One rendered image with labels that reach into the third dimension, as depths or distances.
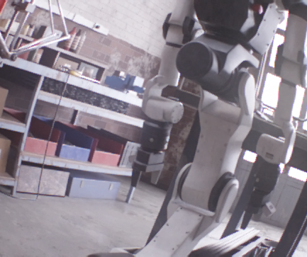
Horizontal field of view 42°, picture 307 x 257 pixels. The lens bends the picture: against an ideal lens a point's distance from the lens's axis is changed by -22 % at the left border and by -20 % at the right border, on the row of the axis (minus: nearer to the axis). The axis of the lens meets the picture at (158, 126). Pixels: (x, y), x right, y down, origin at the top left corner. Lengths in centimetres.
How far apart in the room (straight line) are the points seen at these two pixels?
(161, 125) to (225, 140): 23
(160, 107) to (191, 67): 33
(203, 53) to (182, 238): 58
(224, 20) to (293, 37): 24
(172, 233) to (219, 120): 38
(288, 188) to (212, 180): 360
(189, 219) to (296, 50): 66
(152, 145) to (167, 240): 33
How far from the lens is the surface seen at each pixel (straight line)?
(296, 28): 134
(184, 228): 147
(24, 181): 281
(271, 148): 134
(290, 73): 132
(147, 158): 156
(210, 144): 145
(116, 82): 342
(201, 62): 123
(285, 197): 502
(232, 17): 131
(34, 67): 248
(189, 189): 148
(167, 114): 152
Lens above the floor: 78
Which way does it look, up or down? 2 degrees down
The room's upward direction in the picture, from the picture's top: 19 degrees clockwise
